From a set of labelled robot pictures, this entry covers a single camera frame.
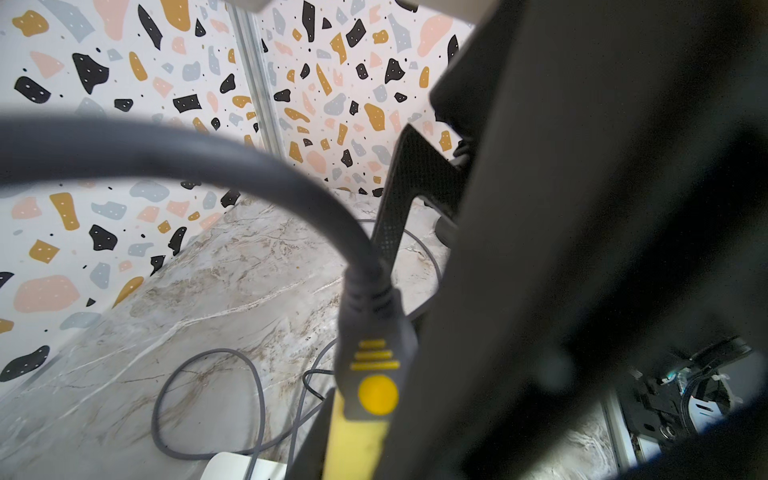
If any dark grey yellow-plug cable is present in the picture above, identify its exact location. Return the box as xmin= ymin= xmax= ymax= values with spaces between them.
xmin=0 ymin=116 xmax=419 ymax=421

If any yellow USB charger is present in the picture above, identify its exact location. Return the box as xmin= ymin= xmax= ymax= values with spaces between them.
xmin=322 ymin=393 xmax=389 ymax=480

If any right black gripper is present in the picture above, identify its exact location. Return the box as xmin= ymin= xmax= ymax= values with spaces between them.
xmin=375 ymin=1 xmax=767 ymax=479

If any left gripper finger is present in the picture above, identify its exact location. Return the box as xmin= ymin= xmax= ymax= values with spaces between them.
xmin=286 ymin=388 xmax=336 ymax=480

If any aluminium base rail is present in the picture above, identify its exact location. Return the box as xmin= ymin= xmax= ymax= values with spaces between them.
xmin=601 ymin=391 xmax=638 ymax=473

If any white power strip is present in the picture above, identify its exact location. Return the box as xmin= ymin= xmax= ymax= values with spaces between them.
xmin=200 ymin=452 xmax=286 ymax=480

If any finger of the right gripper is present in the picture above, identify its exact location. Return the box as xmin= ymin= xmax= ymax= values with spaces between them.
xmin=372 ymin=124 xmax=471 ymax=268

